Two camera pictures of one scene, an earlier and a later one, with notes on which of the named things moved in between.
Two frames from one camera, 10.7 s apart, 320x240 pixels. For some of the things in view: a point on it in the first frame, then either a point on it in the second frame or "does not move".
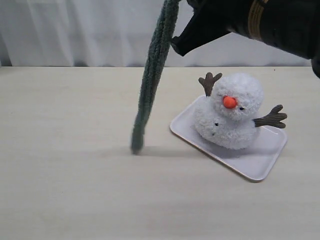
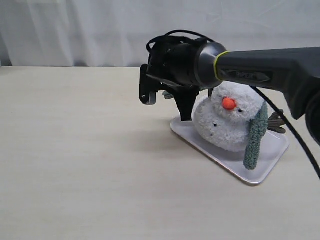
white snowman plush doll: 225,117 does not move
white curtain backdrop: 114,33 does not move
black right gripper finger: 204,25 -> 185,96
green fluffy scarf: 162,35 -> 258,126
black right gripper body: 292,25 -> 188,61
